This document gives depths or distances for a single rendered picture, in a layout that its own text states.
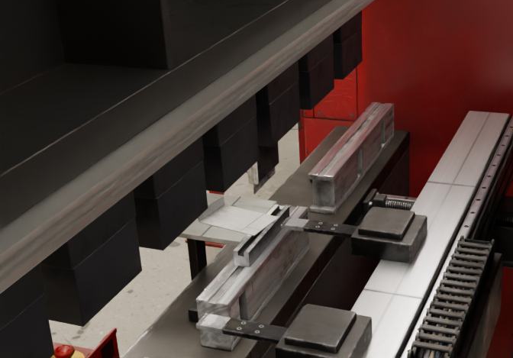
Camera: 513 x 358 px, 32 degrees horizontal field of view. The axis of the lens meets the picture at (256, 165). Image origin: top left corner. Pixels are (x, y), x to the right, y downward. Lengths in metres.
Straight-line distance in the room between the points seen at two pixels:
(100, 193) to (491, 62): 1.75
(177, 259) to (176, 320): 2.06
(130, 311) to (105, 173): 2.68
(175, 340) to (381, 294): 0.38
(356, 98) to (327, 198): 0.55
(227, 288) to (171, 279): 2.01
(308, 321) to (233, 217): 0.45
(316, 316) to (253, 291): 0.29
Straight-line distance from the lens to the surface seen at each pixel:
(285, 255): 1.73
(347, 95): 2.49
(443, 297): 1.38
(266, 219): 1.70
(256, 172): 1.60
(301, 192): 2.11
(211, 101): 0.87
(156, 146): 0.78
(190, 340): 1.60
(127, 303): 3.45
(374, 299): 1.47
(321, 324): 1.32
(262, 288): 1.64
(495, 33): 2.34
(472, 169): 1.95
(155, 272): 3.63
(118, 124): 0.77
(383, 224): 1.60
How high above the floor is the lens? 1.75
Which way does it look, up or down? 23 degrees down
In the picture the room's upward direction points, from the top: 4 degrees counter-clockwise
